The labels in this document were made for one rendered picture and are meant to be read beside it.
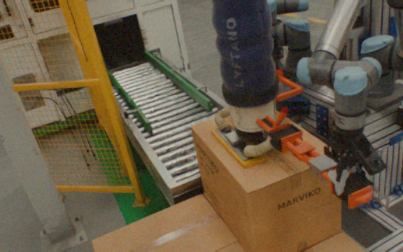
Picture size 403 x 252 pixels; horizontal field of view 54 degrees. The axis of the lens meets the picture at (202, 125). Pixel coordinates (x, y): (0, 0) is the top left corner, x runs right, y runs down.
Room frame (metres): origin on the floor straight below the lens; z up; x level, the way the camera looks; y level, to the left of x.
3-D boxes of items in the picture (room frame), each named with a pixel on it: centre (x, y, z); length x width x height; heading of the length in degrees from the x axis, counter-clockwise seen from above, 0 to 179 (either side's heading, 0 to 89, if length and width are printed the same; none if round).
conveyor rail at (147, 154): (2.79, 0.59, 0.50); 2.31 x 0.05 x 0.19; 19
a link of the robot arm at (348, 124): (0.89, -0.38, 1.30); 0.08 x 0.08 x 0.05
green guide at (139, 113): (3.14, 0.65, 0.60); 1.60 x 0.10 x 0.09; 19
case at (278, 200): (1.44, -0.22, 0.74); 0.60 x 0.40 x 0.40; 17
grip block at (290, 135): (1.21, -0.29, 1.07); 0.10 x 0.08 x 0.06; 107
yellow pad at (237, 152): (1.42, -0.13, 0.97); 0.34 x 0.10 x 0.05; 17
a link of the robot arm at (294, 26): (1.95, -0.57, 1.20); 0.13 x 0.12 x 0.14; 75
